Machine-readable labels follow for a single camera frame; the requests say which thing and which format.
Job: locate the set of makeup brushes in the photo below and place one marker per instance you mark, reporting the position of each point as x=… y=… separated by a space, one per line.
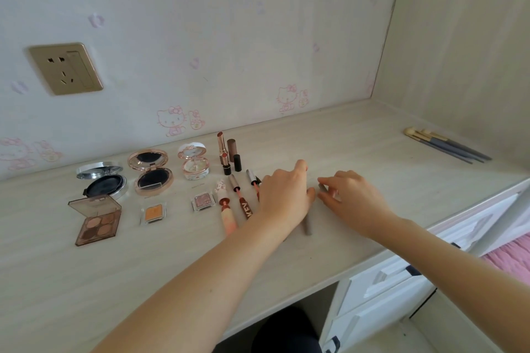
x=451 y=154

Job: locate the rose gold floral compact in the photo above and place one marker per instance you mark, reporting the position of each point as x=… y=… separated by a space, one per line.
x=153 y=181

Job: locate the rose gold brown lipstick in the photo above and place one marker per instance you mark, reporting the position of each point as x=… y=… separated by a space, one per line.
x=221 y=146

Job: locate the small black case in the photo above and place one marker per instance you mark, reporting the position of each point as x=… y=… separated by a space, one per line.
x=226 y=167

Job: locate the person's left forearm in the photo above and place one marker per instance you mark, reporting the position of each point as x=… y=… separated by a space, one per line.
x=194 y=295

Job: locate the pink glitter single eyeshadow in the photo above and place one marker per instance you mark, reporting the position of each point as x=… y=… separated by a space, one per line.
x=203 y=201

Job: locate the orange single eyeshadow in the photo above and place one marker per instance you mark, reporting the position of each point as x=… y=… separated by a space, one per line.
x=154 y=213

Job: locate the person's black trousers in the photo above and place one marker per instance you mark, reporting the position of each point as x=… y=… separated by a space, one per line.
x=285 y=332

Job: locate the white panelled bed frame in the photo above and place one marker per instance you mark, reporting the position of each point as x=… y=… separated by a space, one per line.
x=505 y=216

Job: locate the silver wand cap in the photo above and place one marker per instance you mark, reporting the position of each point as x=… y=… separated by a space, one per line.
x=251 y=177

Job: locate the person's right hand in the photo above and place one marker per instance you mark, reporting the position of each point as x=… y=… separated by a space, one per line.
x=360 y=208

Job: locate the light wooden side panel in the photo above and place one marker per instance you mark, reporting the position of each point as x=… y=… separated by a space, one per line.
x=455 y=46

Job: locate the person's left hand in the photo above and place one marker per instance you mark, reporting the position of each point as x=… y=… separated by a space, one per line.
x=285 y=199

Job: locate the gold wall socket plate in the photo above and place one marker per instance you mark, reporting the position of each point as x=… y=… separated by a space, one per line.
x=66 y=69

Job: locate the brown eyeshadow quad palette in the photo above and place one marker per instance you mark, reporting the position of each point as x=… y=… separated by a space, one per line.
x=97 y=226

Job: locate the brown lipstick cap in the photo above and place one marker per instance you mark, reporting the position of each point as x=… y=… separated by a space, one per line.
x=232 y=148

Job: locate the silver round cushion compact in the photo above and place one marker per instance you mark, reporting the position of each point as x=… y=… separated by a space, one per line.
x=103 y=187

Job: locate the black lipstick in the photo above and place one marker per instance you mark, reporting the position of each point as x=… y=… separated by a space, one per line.
x=237 y=163

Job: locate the white round blush compact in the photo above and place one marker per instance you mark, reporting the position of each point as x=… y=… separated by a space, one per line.
x=194 y=168

